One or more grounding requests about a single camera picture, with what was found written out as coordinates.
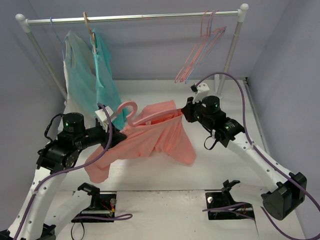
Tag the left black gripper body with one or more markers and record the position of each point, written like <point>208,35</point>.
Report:
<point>115,137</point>

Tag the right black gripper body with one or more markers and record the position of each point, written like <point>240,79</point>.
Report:
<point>189,110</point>

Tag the thick pink plastic hanger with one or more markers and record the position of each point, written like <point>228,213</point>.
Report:
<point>135,112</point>

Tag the salmon pink t shirt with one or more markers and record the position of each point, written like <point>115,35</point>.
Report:
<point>165,134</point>

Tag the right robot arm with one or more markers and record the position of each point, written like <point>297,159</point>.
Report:
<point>282,192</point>

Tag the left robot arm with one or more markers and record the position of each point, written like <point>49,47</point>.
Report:
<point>55,160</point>

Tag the teal green t shirt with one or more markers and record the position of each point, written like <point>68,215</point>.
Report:
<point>106,90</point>

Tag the pale mint white shirt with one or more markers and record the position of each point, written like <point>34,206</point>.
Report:
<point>80,76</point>

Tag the thin pink hanger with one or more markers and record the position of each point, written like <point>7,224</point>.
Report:
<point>195,52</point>

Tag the wooden hanger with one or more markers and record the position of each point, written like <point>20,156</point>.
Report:
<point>91,33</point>

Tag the white metal clothes rack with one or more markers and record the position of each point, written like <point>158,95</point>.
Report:
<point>27,23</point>

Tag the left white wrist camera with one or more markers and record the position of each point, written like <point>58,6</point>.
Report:
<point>102,117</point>

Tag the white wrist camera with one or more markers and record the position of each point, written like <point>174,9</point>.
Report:
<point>201,90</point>
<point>102,117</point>

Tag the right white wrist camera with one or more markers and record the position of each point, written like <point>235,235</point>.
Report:
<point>201,90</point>

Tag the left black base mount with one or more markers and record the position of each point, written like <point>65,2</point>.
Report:
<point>102,206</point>

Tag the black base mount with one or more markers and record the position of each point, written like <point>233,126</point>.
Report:
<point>220,205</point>
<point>102,206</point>

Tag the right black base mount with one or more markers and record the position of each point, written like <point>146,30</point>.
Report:
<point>220,205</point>

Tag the blue wire hanger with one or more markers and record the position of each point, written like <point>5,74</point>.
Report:
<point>61,41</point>

